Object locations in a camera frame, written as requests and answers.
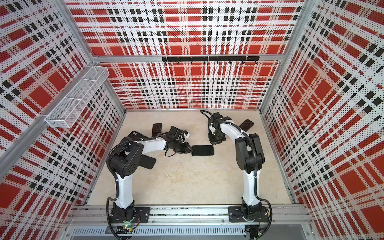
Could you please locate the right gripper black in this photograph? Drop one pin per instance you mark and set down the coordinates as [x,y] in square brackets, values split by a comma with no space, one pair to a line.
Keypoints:
[213,141]

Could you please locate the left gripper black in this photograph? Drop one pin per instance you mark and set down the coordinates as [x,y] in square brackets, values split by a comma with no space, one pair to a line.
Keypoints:
[184,150]

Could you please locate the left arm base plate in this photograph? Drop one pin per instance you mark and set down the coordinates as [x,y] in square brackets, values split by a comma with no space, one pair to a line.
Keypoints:
[130,215]

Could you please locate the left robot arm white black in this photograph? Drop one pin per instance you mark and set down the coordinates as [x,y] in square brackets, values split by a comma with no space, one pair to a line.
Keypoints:
[124,159]

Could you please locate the black phone case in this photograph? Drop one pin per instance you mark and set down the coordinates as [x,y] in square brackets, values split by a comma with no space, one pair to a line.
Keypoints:
[147,162]
[203,150]
[136,135]

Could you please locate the wire mesh wall basket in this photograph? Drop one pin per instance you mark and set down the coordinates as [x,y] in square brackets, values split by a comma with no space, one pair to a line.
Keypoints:
[69,109]

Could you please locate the black phone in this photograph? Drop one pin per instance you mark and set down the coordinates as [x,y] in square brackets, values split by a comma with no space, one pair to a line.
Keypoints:
[246,125]
[156,129]

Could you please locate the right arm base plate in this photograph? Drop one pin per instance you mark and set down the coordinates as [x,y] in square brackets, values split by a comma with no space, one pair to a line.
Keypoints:
[253,214]

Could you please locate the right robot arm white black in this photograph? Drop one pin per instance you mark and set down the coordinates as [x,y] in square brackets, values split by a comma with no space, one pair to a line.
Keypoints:
[250,159]

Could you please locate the aluminium front rail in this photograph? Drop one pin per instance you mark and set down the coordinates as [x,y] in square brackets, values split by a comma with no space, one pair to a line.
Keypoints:
[192,215]

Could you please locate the black hook rail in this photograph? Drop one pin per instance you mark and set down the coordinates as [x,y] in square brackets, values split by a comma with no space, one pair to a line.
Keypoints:
[212,59]

